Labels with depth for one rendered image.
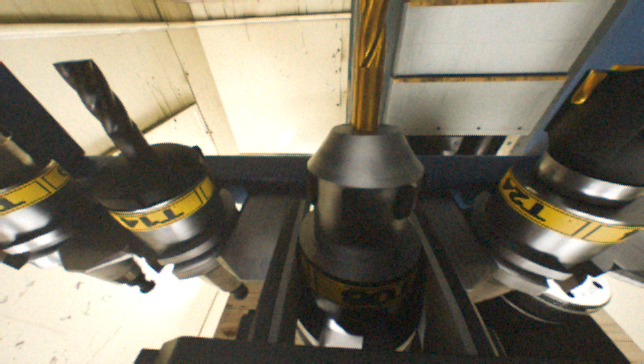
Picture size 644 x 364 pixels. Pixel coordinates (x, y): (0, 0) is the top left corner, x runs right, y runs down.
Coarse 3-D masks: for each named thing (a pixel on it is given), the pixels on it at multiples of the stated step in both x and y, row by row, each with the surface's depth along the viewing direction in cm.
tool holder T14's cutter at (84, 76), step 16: (64, 64) 7; (80, 64) 7; (96, 64) 8; (80, 80) 7; (96, 80) 8; (80, 96) 8; (96, 96) 8; (112, 96) 8; (96, 112) 8; (112, 112) 8; (112, 128) 9; (128, 128) 9; (128, 144) 9; (144, 144) 10; (128, 160) 10; (144, 160) 10
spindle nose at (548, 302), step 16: (576, 288) 32; (592, 288) 32; (608, 288) 32; (496, 304) 39; (512, 304) 37; (528, 304) 34; (544, 304) 32; (560, 304) 31; (576, 304) 30; (592, 304) 30; (512, 320) 38; (528, 320) 36; (544, 320) 35; (560, 320) 33
